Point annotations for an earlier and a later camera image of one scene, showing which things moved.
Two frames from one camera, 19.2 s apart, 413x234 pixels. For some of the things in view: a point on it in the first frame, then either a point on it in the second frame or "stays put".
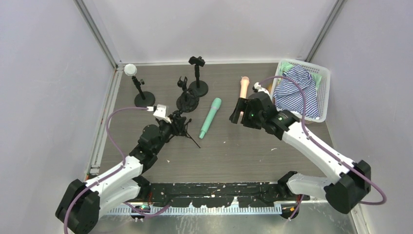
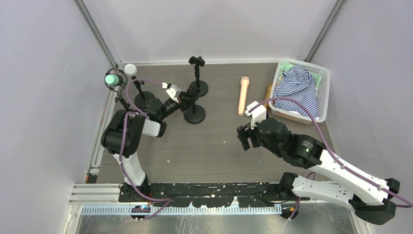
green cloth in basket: x=284 y=66 stays put
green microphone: x=215 y=104 -> x=112 y=80
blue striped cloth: x=289 y=95 stays put
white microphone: x=130 y=69 stays put
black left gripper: x=174 y=119 -> x=185 y=100
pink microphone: x=245 y=81 stays put
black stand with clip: x=200 y=87 stays put
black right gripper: x=243 y=108 -> x=251 y=136
